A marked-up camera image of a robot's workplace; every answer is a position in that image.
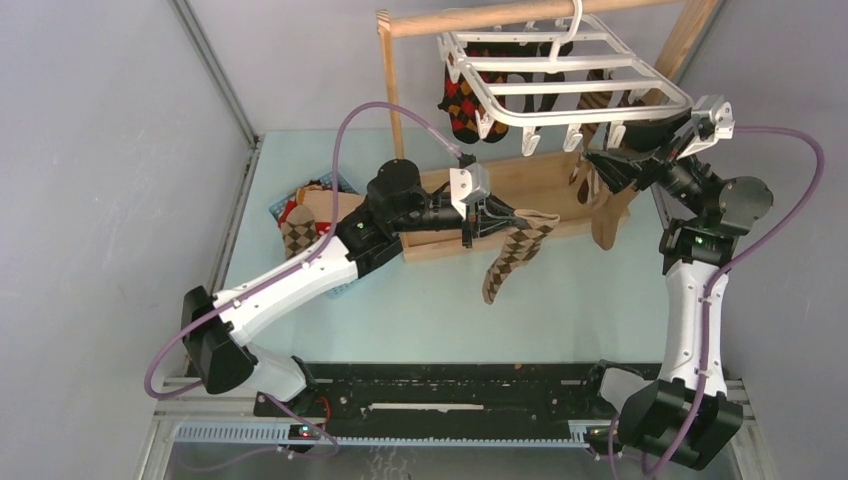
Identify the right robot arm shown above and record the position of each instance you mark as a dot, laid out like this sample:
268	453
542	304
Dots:
684	415

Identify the red yellow argyle sock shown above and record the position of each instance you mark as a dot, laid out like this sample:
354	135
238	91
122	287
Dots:
461	103

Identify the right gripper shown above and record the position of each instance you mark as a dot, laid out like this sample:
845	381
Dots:
645	136

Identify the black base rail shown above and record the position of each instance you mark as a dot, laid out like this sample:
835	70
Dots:
486	402

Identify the plain brown sock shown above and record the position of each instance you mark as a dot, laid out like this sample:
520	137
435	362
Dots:
607	213

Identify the blue plastic basket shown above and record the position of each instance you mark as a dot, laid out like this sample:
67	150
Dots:
331	182

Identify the brown argyle sock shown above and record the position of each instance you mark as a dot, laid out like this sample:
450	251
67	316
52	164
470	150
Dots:
298	230
521	244

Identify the brown striped sock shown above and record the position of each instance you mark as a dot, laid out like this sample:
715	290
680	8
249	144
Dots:
583	175

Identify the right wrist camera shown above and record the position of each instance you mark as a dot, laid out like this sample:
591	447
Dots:
712	120

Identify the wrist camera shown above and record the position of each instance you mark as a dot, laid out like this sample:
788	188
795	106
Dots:
712	120
467	185

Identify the black sock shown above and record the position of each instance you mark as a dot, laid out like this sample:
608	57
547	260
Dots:
548	100

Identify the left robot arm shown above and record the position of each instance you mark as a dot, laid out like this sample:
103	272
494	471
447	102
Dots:
220	349

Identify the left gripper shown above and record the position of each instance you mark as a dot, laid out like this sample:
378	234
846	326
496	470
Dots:
480	228

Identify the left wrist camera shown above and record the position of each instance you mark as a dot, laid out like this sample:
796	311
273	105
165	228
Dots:
467	185

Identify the white plastic clip hanger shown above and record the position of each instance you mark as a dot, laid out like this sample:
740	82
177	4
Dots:
576	75

